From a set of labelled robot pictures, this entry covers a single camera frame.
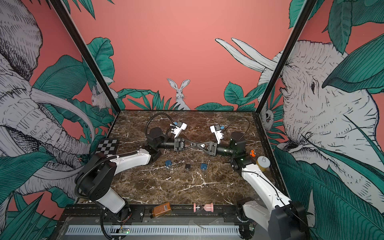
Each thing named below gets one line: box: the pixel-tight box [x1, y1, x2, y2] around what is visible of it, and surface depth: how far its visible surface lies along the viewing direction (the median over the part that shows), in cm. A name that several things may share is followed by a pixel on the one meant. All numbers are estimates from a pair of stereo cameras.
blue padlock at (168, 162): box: [165, 160, 173, 167], surface depth 93 cm
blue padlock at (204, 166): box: [200, 163, 208, 171], surface depth 92 cm
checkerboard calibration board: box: [95, 138, 118, 156], surface depth 97 cm
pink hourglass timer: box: [193, 202, 214, 213], surface depth 76 cm
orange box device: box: [152, 202, 171, 218], surface depth 74 cm
